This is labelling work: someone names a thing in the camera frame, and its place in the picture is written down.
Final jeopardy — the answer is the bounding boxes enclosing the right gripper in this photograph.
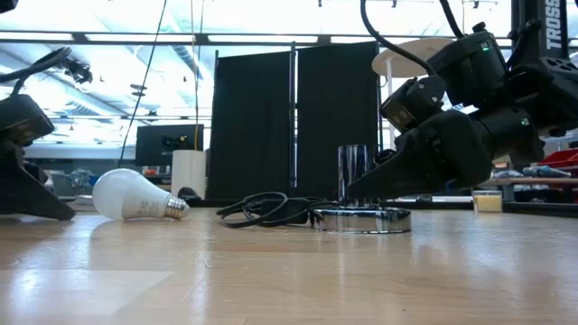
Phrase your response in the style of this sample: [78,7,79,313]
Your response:
[345,110,496,200]

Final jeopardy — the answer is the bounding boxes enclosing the chrome lamp base with socket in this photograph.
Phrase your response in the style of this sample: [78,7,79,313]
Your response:
[313,144,412,235]

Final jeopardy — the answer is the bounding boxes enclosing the white LED lightbulb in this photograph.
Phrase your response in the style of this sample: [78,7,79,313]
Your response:
[92,168,191,222]

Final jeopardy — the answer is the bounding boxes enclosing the grey storage box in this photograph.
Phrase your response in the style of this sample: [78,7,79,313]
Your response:
[50,172,76,198]

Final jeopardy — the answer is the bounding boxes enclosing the clear plastic bag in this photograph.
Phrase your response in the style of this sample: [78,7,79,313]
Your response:
[67,167,99,189]

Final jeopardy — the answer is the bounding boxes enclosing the yellow candle jar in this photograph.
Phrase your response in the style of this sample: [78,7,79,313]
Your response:
[471,189,504,213]

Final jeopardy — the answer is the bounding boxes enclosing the black ceiling-mounted device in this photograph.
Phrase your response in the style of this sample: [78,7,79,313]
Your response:
[58,56,94,86]

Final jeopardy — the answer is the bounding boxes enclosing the black monitor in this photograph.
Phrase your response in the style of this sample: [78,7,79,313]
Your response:
[135,124,205,167]

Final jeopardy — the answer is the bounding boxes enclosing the small black domed object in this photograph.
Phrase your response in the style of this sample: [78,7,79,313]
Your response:
[176,186,203,203]

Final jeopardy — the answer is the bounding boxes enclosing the white cylindrical bin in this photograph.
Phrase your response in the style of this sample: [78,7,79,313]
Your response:
[170,149,208,200]

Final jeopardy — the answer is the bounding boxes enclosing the red plastic bin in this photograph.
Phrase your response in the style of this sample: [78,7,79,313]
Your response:
[536,148,578,172]

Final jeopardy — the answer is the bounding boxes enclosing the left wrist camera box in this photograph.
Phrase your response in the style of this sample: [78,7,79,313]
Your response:
[0,94,56,146]

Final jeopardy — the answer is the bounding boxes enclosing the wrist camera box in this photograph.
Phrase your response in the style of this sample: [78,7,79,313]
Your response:
[0,94,56,146]
[381,75,448,133]

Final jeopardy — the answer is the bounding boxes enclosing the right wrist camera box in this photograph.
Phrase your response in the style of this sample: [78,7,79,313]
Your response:
[381,75,448,133]

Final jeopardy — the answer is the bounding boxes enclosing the black lamp power cord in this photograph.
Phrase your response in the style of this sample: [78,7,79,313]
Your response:
[215,191,344,229]

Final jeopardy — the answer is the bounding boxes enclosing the white round pedestal table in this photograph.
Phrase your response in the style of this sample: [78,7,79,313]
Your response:
[371,37,455,150]

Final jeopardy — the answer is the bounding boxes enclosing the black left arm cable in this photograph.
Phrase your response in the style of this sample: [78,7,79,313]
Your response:
[0,47,73,96]

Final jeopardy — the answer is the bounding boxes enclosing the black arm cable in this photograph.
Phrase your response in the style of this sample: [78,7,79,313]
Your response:
[359,0,437,76]
[0,47,73,96]

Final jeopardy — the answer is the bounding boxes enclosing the thin black hanging cable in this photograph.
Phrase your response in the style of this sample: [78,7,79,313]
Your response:
[117,0,168,168]

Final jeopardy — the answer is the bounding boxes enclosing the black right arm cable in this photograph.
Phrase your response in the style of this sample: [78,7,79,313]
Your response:
[359,0,437,76]

